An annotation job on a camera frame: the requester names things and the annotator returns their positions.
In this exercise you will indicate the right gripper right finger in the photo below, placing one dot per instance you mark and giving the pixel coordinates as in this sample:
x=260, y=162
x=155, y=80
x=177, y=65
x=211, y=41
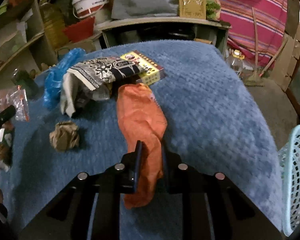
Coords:
x=213, y=207

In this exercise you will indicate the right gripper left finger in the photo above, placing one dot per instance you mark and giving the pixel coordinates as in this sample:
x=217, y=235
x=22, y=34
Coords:
x=67, y=215

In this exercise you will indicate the clear orange-edged plastic bag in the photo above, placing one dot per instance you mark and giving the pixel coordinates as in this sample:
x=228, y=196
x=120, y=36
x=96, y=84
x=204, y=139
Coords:
x=16, y=97

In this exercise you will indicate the orange plastic bag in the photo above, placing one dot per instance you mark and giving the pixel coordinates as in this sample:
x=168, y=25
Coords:
x=141, y=118

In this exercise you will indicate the black white patterned packet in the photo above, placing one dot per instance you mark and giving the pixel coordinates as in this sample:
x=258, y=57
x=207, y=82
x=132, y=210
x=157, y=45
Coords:
x=100, y=71

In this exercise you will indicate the light blue trash basket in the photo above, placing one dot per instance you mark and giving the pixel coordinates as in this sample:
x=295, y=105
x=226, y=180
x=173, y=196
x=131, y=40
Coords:
x=289, y=156

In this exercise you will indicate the green glass jar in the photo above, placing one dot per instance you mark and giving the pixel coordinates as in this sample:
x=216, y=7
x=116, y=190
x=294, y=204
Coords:
x=22, y=78

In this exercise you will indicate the crumpled brown paper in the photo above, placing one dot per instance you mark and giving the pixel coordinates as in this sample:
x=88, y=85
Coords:
x=65, y=136

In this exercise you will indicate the blue plastic bag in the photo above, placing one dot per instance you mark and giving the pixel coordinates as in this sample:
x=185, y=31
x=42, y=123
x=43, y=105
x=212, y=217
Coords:
x=53, y=81

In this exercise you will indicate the blue textured table cloth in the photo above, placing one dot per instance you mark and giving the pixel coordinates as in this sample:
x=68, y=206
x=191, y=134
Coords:
x=213, y=123

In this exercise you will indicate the white cloth rag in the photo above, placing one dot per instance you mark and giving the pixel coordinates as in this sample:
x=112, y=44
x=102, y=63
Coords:
x=75, y=94

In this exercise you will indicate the wooden shelf unit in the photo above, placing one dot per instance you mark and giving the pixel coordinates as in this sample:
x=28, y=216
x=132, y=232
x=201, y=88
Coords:
x=24, y=41

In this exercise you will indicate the yellow oil jug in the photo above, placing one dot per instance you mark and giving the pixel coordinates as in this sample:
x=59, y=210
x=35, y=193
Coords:
x=54, y=24

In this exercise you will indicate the red plastic basin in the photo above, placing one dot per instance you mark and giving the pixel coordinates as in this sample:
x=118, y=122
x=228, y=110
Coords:
x=81, y=30

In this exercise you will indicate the wooden broom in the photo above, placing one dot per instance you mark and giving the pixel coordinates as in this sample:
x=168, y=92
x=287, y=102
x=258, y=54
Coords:
x=255, y=80

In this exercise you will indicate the yellow red box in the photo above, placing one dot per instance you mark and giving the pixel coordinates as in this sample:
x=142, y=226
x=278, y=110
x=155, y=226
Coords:
x=152, y=72

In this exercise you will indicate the clear yellow-cap bottle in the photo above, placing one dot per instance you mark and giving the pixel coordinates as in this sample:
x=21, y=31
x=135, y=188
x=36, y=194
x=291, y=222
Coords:
x=235, y=61

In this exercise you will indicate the white plastic bucket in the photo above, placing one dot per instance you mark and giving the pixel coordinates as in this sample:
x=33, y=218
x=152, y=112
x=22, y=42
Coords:
x=86, y=8

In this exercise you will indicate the grey side table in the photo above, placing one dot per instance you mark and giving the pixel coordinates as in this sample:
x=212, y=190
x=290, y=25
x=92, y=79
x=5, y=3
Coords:
x=133, y=30

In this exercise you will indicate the pink striped curtain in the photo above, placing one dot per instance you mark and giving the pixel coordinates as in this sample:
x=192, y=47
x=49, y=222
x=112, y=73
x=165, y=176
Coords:
x=271, y=18

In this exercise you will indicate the yellow wicker utensil basket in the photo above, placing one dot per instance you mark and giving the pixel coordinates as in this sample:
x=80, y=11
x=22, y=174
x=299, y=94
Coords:
x=192, y=9

